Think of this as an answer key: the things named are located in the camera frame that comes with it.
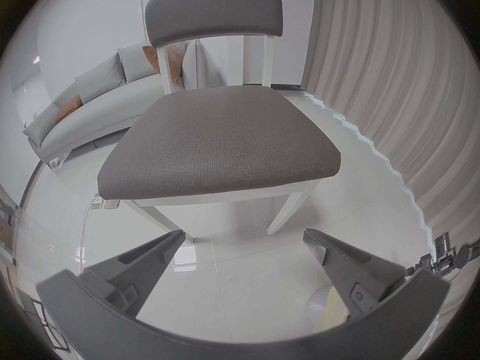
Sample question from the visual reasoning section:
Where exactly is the yellow plastic bag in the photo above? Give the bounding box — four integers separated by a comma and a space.
313, 287, 355, 333

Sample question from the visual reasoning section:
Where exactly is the white trash bin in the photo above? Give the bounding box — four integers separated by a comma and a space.
305, 284, 355, 334

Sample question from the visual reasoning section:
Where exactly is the white cable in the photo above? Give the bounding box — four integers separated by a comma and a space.
79, 200, 95, 265

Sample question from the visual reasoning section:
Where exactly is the white chair grey padding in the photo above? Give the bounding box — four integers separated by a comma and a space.
97, 0, 342, 245

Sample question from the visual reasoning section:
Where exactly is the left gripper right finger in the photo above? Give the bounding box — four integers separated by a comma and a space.
302, 228, 408, 315

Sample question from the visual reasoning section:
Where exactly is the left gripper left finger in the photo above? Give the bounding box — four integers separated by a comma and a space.
80, 229, 186, 313

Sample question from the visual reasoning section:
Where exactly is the pale grey sofa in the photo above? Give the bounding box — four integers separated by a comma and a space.
22, 38, 226, 164

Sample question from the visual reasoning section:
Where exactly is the grey cushion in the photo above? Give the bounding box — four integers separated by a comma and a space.
117, 40, 160, 83
23, 103, 62, 146
74, 56, 127, 105

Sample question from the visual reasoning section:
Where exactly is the orange cushion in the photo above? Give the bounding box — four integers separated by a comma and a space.
142, 43, 183, 86
55, 94, 83, 125

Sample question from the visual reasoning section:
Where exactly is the beige curtain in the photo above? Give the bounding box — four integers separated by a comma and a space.
300, 0, 479, 239

